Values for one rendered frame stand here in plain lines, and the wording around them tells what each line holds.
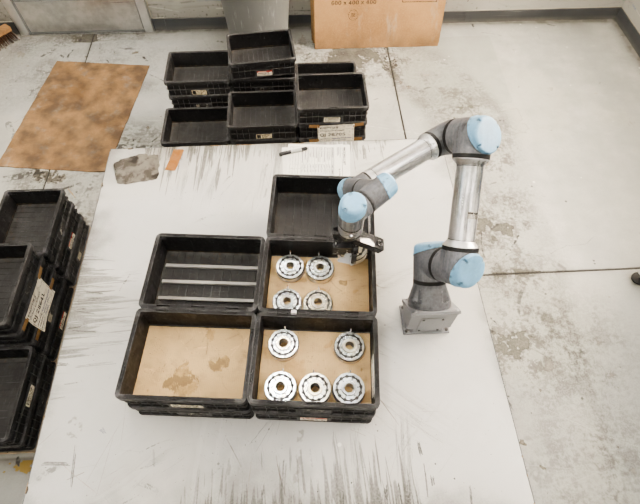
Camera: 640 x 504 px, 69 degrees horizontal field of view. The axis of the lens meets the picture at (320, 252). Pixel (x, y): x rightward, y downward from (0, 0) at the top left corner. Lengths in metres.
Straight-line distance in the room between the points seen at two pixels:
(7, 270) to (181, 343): 1.11
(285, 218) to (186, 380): 0.72
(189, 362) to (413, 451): 0.80
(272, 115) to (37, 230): 1.43
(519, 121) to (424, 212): 1.80
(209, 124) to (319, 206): 1.39
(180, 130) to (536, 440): 2.61
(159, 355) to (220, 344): 0.20
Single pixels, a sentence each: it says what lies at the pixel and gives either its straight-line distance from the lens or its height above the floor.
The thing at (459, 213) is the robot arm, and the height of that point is 1.17.
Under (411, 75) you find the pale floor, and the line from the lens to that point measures 3.93.
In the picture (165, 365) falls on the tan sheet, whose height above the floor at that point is 0.83.
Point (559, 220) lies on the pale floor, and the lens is 3.26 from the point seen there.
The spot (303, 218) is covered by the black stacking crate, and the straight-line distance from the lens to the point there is 1.88.
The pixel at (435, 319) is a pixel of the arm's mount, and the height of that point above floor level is 0.83.
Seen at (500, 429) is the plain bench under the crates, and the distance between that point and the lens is 1.80.
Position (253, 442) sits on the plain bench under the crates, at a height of 0.70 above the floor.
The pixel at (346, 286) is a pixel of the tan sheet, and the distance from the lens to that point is 1.72.
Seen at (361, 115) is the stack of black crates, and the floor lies 0.53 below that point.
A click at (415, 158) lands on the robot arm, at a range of 1.55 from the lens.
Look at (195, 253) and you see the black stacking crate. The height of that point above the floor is 0.83.
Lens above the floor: 2.35
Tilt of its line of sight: 58 degrees down
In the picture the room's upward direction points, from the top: 1 degrees clockwise
